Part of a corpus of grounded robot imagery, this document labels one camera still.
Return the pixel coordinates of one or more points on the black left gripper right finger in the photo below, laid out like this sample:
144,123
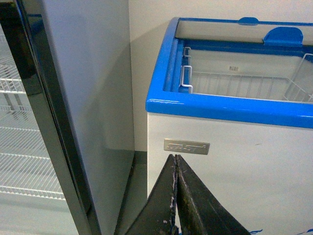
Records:
200,213

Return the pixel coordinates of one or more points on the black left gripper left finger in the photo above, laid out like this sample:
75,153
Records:
158,216

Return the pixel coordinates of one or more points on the glass sliding freezer lid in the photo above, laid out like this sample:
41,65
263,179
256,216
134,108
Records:
236,32

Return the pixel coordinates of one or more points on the upright glass door fridge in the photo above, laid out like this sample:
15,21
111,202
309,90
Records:
73,57

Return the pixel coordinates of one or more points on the silver brand badge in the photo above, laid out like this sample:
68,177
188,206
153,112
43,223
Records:
192,147

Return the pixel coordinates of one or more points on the white chest freezer blue rim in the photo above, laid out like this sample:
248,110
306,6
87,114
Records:
260,160

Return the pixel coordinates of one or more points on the white wire freezer basket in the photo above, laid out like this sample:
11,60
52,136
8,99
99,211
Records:
246,75

